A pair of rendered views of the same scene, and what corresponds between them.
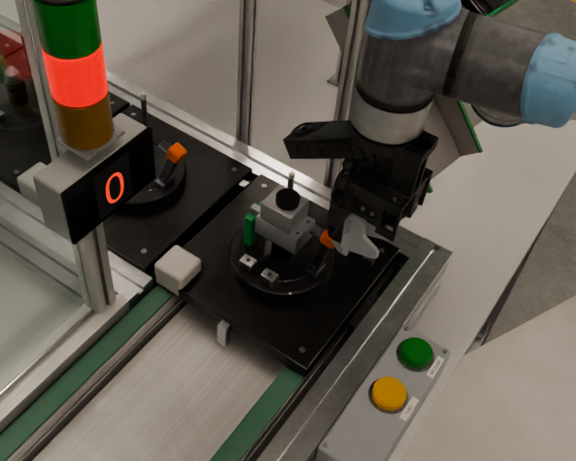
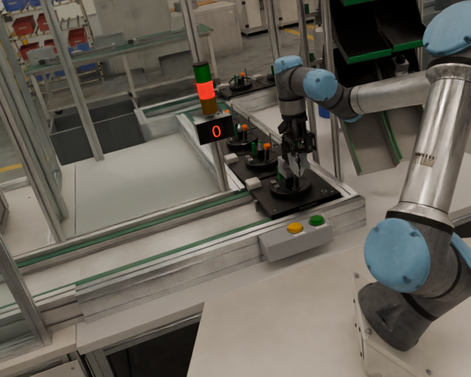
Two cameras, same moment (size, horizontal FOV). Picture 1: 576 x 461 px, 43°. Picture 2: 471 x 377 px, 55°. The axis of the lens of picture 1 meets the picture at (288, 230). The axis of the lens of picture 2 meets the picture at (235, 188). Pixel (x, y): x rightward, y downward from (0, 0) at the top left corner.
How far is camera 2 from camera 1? 0.95 m
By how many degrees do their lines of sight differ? 42
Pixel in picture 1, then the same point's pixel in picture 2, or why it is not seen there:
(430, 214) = (389, 200)
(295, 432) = (254, 230)
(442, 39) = (287, 72)
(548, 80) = (309, 80)
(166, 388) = (231, 219)
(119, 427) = (209, 224)
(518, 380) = not seen: hidden behind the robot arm
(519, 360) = not seen: hidden behind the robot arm
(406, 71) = (281, 84)
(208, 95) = (324, 154)
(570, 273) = not seen: outside the picture
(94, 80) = (206, 91)
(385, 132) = (282, 109)
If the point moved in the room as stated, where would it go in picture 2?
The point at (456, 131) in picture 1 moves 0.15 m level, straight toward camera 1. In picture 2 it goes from (392, 154) to (358, 171)
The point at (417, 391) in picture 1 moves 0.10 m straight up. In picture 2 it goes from (307, 230) to (303, 200)
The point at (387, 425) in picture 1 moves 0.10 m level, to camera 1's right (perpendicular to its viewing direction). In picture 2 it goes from (286, 235) to (316, 245)
